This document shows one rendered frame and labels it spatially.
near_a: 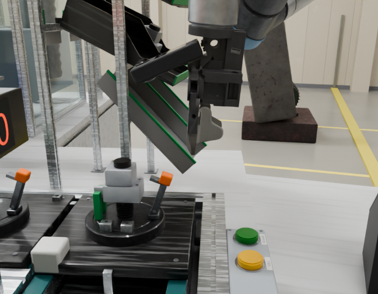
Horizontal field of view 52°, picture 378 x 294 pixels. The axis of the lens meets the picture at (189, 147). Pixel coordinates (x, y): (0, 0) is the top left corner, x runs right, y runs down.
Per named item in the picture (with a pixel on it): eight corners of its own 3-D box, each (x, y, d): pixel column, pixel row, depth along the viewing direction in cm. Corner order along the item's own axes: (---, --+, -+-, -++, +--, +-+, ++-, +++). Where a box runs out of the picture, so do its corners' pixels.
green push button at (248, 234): (256, 237, 69) (257, 227, 69) (259, 249, 65) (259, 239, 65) (234, 235, 69) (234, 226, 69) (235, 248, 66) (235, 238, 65)
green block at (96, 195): (102, 216, 68) (101, 191, 67) (101, 220, 67) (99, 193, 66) (96, 216, 68) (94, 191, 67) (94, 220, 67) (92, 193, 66)
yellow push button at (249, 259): (261, 260, 63) (262, 249, 62) (264, 275, 59) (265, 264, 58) (236, 259, 63) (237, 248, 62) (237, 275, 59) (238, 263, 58)
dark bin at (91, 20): (188, 77, 93) (200, 49, 90) (172, 87, 81) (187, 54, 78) (87, 25, 95) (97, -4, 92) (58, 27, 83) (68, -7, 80)
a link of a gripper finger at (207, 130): (221, 163, 64) (227, 109, 60) (185, 161, 64) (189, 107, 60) (219, 156, 67) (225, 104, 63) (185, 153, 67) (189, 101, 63)
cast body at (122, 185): (144, 192, 70) (143, 156, 67) (140, 203, 66) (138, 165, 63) (98, 191, 70) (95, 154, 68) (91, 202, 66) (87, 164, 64)
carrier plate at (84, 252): (195, 206, 81) (195, 196, 80) (188, 280, 58) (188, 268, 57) (83, 203, 82) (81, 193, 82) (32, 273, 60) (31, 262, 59)
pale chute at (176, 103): (197, 138, 114) (208, 128, 112) (186, 153, 102) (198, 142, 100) (130, 67, 112) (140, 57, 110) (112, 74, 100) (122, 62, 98)
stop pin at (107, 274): (115, 290, 60) (113, 268, 58) (112, 295, 58) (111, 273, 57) (105, 290, 60) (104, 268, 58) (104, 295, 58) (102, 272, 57)
